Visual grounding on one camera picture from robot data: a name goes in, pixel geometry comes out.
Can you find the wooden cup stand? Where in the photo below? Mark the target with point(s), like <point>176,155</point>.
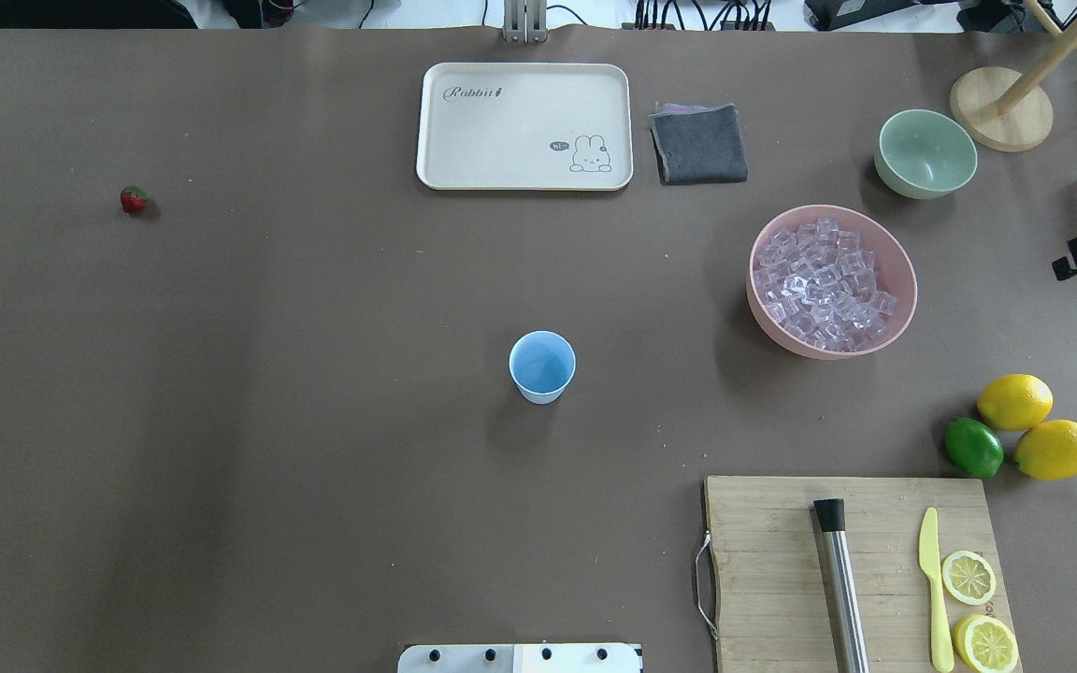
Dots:
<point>1008,110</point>

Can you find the green lime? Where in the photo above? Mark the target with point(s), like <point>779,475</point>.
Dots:
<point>974,447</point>

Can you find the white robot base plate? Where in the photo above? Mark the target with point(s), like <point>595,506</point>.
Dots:
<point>522,657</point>

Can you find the light blue cup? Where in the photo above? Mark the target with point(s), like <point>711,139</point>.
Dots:
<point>542,364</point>

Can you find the lemon half lower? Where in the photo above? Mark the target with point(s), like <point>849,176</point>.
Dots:
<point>986,644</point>

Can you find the yellow lemon upper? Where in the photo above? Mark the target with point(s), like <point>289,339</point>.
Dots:
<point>1015,402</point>

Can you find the lemon half upper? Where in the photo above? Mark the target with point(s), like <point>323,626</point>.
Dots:
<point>968,578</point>

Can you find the red strawberry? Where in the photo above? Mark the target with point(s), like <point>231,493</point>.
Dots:
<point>133,200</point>

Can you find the cream rabbit tray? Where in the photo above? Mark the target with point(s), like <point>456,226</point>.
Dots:
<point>525,127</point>

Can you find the pink bowl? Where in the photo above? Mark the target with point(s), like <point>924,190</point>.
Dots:
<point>894,271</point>

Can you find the grey folded cloth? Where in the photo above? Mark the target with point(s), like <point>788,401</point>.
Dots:
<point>699,144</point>

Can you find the lemon half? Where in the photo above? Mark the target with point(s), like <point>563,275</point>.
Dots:
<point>968,578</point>
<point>986,644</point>

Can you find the steel muddler black tip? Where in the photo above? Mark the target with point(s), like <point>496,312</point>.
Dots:
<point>837,567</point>

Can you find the pile of clear ice cubes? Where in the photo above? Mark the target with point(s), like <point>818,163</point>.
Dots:
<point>823,285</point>

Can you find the aluminium frame post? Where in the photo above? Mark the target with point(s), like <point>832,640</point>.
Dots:
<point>525,21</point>

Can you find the bamboo cutting board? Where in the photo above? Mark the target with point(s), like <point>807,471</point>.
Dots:
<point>771,604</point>

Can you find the yellow lemon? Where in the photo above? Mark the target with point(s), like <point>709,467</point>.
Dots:
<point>1048,450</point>
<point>1015,402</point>

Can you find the green ceramic bowl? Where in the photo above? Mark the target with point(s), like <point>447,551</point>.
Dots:
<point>921,154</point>

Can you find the yellow lemon lower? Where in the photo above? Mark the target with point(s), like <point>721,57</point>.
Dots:
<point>1048,450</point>

